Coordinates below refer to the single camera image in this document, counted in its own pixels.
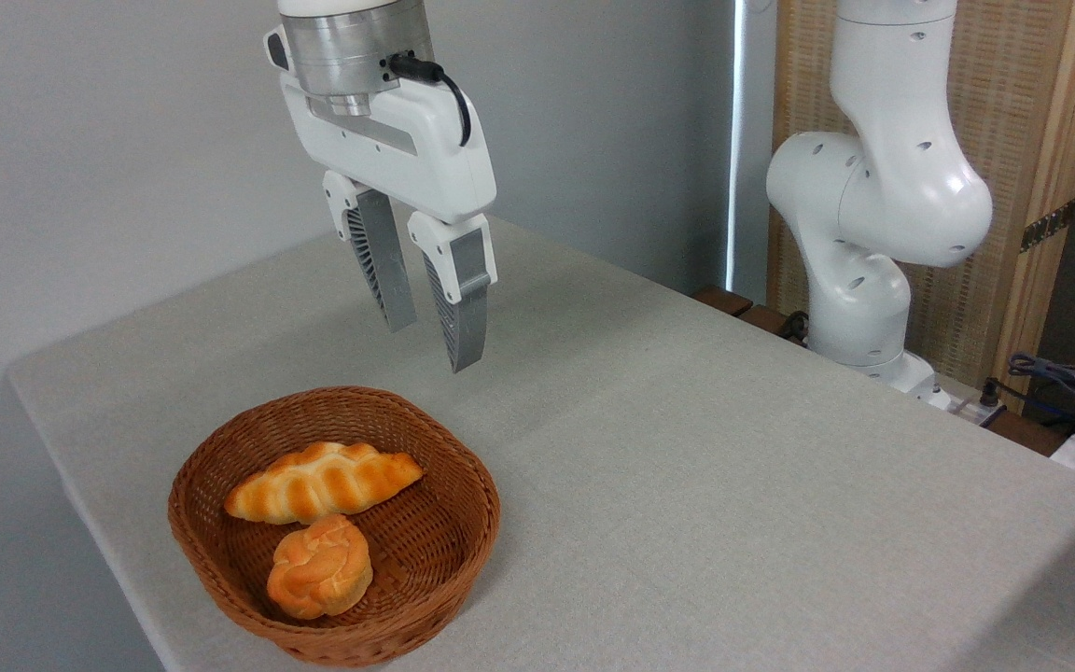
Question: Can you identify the round knotted bread roll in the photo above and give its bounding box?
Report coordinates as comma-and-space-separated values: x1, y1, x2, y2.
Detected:
266, 513, 374, 621

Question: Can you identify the brown wooden base board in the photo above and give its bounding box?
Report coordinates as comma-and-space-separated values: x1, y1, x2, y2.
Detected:
691, 284, 1072, 458

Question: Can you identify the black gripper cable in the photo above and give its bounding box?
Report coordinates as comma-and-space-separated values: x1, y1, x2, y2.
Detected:
387, 53, 473, 148

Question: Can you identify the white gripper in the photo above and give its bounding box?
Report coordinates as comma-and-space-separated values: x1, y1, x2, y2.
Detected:
263, 26, 499, 374

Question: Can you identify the wooden rattan screen panel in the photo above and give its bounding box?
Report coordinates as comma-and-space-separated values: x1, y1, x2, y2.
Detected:
768, 0, 1075, 413

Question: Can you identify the long braided bread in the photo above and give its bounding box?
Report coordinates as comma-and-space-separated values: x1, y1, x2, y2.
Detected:
224, 441, 425, 525

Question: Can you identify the metal screen hinge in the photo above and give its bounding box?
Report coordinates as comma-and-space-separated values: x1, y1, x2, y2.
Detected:
1020, 199, 1075, 254

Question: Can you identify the brown wicker basket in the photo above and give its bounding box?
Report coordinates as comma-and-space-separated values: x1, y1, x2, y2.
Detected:
167, 385, 502, 668

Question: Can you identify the dark cable bundle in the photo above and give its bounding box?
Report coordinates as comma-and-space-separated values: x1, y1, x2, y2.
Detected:
1008, 352, 1075, 440

